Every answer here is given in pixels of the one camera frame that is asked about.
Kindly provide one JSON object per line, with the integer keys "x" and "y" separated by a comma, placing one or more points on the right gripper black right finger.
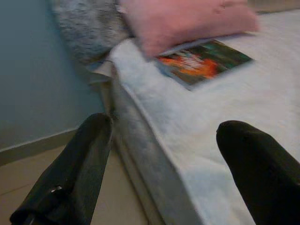
{"x": 264, "y": 173}

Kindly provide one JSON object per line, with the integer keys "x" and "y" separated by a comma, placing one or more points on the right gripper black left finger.
{"x": 72, "y": 171}

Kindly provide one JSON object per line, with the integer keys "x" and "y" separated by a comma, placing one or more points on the dark red cover book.
{"x": 206, "y": 63}

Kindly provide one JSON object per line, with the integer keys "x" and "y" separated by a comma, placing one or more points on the grey quilted mattress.
{"x": 150, "y": 164}

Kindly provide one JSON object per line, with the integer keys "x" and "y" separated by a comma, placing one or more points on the white bed sheet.
{"x": 211, "y": 105}

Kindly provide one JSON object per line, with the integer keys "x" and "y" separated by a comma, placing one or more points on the grey floral patterned pillow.
{"x": 89, "y": 30}

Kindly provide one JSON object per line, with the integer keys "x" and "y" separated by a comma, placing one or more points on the pink pillow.
{"x": 182, "y": 21}

